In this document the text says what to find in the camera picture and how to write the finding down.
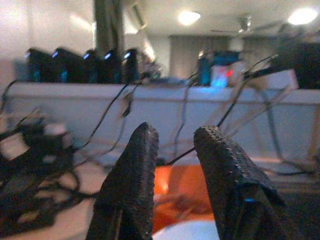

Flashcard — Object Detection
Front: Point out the black battery charger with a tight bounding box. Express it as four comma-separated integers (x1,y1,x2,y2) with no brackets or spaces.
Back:
82,49,104,84
102,48,124,84
24,48,52,84
50,46,84,84
122,48,140,84

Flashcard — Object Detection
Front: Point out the black power adapter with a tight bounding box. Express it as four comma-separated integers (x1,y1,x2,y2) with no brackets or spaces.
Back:
21,121,75,162

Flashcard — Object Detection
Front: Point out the white ceramic bowl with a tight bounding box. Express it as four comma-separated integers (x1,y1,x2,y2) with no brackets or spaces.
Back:
151,219,221,240

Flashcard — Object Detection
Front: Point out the black power strip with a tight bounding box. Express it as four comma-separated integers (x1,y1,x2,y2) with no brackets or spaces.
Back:
0,172,85,236

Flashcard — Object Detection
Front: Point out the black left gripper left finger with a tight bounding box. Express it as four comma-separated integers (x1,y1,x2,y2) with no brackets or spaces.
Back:
86,121,160,240

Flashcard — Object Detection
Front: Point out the white pink box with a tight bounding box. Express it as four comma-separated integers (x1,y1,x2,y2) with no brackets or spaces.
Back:
211,61,245,89

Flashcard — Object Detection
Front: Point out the ceiling fan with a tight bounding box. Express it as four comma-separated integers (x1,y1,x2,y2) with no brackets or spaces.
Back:
209,14,284,35

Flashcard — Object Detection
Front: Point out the black cooktop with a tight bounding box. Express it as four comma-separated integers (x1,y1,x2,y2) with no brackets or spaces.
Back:
262,174,320,240

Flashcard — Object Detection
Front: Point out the orange plastic plate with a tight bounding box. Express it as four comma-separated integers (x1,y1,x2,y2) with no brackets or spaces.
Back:
152,164,216,234

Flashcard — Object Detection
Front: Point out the dark grey curtain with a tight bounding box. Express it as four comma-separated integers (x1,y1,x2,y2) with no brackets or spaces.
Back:
93,0,125,55

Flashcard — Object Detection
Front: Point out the white air conditioner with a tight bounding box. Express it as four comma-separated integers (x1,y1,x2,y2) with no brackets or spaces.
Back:
129,2,148,29

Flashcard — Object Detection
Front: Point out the black box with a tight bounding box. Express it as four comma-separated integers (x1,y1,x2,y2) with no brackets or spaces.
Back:
196,55,214,86

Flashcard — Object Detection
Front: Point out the round ceiling light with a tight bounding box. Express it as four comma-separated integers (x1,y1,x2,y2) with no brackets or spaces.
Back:
287,7,319,26
177,10,202,27

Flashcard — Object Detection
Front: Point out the thick black cable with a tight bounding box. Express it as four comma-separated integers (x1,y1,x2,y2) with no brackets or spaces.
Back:
171,55,280,166

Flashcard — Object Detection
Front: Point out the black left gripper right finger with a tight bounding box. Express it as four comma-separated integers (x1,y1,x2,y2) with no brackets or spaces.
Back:
193,124,296,240

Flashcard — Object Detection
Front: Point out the grey flat device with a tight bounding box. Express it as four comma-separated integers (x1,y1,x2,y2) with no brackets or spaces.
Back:
142,74,189,85

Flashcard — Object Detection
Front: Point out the thin black cable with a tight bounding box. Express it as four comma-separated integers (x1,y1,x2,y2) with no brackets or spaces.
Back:
173,83,191,157
81,83,132,152

